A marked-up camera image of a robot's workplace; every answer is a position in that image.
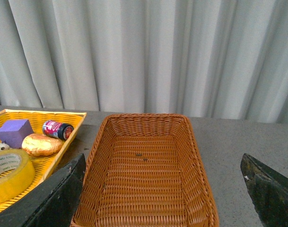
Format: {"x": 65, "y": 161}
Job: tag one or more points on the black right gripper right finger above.
{"x": 268, "y": 190}

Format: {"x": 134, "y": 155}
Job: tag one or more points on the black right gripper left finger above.
{"x": 52, "y": 203}

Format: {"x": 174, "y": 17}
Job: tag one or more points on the yellow packing tape roll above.
{"x": 16, "y": 173}

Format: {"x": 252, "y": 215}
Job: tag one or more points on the yellow woven basket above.
{"x": 44, "y": 166}

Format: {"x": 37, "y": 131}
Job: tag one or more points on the brown wicker basket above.
{"x": 145, "y": 170}

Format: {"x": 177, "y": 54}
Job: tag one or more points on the orange toy bread roll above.
{"x": 41, "y": 145}

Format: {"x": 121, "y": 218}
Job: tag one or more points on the small pink labelled jar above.
{"x": 57, "y": 129}

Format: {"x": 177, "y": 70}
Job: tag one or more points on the purple foam cube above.
{"x": 13, "y": 132}

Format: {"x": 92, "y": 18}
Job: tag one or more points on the grey pleated curtain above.
{"x": 202, "y": 58}

